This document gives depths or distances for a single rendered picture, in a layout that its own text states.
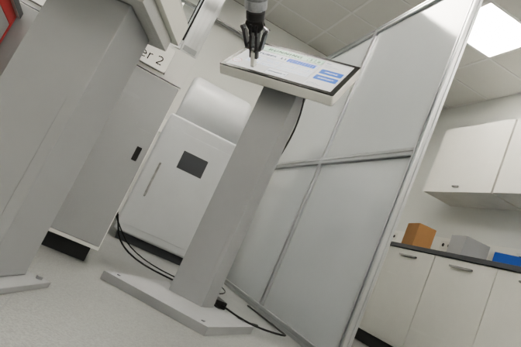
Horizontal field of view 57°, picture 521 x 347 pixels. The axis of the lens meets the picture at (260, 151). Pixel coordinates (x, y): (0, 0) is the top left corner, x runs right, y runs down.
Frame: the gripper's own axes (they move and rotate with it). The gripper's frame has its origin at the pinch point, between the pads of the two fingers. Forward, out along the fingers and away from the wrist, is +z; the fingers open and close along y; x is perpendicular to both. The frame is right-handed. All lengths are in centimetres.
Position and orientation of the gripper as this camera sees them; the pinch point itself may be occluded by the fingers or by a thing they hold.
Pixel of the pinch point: (253, 58)
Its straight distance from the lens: 204.2
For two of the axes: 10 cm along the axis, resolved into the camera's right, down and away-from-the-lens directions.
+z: -0.4, 8.2, 5.7
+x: -4.9, 4.7, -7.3
